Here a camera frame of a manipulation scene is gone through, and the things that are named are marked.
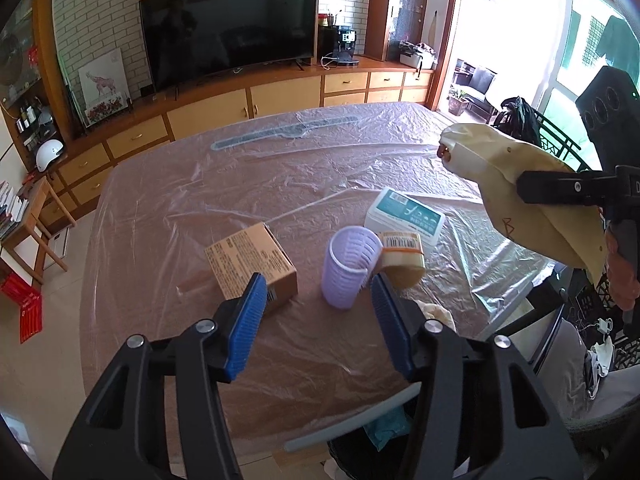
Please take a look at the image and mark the black jacket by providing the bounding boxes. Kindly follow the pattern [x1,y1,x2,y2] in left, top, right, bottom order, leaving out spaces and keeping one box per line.
[492,96,544,149]

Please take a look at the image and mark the red flat box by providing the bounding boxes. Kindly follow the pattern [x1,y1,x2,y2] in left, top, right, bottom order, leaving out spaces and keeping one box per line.
[0,274,36,307]
[19,292,44,344]

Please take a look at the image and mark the black coffee machine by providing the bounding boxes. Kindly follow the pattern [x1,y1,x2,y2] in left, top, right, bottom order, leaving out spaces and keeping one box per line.
[333,26,360,67]

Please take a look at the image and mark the purple plastic cup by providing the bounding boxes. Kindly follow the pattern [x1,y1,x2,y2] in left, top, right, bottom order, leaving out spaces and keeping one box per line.
[321,226,385,309]

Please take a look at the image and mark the green hanging shirt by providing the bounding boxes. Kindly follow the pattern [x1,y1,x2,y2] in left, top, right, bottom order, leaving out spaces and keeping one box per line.
[595,15,640,69]

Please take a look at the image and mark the wooden wall cabinet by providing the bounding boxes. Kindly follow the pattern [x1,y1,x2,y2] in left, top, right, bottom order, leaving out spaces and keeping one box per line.
[0,0,461,221]

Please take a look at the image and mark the row of small bottles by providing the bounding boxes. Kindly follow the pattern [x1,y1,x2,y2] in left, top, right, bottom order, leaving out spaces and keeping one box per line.
[15,100,42,131]

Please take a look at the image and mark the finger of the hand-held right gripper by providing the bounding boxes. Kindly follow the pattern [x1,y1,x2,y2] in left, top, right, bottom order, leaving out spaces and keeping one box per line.
[516,167,621,207]

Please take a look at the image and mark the white helmet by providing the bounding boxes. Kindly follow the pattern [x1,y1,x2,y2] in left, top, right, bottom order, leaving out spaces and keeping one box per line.
[35,138,66,172]

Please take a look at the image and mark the potted plant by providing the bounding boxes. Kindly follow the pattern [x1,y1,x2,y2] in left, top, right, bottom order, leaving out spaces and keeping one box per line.
[447,87,471,116]

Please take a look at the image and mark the black flat screen television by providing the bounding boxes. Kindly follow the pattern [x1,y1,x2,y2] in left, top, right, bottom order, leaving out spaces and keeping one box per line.
[138,0,320,93]

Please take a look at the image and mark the red flower picture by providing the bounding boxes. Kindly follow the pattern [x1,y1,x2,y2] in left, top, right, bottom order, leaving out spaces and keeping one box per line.
[85,95,126,126]

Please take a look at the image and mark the white crumpled cloth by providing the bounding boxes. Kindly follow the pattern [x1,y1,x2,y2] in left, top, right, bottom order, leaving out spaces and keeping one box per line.
[582,317,616,399]

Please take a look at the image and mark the clear plastic table cover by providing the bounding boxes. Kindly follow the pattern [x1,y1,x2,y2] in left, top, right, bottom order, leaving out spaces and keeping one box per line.
[80,101,566,461]

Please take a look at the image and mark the beige paper envelope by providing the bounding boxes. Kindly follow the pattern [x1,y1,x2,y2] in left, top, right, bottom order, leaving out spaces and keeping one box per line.
[436,124,608,286]

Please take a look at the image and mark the brown labelled parcel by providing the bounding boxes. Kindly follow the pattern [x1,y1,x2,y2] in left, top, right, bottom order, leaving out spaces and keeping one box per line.
[376,231,427,290]

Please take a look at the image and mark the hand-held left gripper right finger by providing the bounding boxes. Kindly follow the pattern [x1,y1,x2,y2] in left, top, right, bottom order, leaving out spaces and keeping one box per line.
[370,275,583,480]

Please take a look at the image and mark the black metal chair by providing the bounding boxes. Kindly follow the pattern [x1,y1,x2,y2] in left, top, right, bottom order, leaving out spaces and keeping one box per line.
[480,265,640,441]
[487,105,604,176]

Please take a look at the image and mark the person's right hand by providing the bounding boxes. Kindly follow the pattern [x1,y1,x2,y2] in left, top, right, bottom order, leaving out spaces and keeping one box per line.
[604,227,640,313]

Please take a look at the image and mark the brown cardboard box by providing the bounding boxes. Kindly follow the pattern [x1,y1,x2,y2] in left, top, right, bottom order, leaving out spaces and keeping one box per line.
[204,222,299,316]

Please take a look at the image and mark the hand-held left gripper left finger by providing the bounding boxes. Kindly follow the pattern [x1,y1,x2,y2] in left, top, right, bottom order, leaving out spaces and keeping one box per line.
[52,272,268,480]

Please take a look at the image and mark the cream crumpled paper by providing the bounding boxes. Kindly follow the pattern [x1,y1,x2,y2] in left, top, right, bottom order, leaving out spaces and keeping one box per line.
[422,301,457,332]

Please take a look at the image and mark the small wooden side table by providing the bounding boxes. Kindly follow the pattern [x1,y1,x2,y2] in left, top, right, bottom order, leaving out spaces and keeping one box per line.
[0,176,77,288]

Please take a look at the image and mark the teal crumpled paper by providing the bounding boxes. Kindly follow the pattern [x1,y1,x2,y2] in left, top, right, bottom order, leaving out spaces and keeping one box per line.
[362,405,411,449]

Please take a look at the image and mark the white and teal box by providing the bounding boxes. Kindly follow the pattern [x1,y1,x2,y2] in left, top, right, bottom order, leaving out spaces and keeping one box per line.
[363,186,447,247]

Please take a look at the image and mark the black trash bin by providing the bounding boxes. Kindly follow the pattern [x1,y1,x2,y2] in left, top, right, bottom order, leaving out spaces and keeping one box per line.
[325,385,481,480]

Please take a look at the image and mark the giraffe picture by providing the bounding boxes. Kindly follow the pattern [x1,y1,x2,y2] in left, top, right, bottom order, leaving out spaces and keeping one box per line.
[78,49,132,111]

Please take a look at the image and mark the bundle of green rods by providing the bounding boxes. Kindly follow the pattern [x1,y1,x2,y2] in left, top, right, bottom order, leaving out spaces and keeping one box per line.
[57,55,89,136]

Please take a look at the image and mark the white printer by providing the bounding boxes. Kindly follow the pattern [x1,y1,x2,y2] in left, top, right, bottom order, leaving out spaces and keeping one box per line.
[400,40,436,70]

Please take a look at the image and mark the dark outdoor sofa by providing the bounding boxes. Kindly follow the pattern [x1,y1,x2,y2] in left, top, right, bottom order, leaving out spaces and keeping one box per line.
[452,60,501,122]

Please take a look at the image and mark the stack of books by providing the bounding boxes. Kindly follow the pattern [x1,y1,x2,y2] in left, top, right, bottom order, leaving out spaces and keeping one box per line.
[0,180,31,241]

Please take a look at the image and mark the round fan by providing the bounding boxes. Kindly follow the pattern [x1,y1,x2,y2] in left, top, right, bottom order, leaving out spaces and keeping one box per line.
[0,30,26,86]

